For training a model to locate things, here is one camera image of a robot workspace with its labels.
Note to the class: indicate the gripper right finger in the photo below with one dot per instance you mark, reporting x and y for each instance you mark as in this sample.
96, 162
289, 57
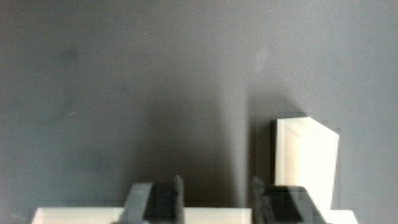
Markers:
282, 205

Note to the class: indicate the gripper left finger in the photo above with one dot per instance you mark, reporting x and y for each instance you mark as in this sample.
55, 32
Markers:
154, 203

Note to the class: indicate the white cabinet body box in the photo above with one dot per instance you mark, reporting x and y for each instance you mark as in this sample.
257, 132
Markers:
305, 156

